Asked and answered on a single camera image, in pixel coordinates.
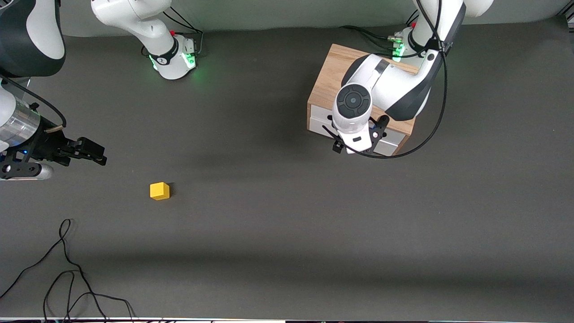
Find wooden drawer with white front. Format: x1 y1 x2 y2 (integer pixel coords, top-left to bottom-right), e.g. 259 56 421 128
309 105 406 146

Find yellow cube block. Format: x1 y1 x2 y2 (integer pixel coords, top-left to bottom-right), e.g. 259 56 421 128
150 182 170 201

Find wooden drawer cabinet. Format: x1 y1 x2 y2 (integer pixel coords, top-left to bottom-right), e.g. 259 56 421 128
307 44 420 156

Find plain white cabinet front panel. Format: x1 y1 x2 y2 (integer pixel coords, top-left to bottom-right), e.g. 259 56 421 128
309 118 400 157

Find light grey backdrop cloth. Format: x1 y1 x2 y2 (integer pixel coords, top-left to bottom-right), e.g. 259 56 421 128
58 0 574 37

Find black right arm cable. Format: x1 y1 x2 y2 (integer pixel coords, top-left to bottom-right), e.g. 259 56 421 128
0 76 67 128

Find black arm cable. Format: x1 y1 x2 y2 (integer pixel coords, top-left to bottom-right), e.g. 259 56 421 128
323 0 449 158
0 76 67 128

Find black left arm base cables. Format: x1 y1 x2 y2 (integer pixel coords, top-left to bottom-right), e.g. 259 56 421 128
339 9 420 59

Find black arm base cables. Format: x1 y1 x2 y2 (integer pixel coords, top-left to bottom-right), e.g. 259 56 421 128
141 7 204 59
339 9 420 59

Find thin black loose cable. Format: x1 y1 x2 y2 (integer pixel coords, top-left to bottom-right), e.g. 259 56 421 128
0 219 135 323

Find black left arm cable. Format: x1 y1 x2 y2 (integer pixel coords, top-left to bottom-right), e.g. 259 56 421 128
323 0 449 158

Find black right arm base cables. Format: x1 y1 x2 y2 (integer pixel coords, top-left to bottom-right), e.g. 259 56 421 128
141 7 204 59

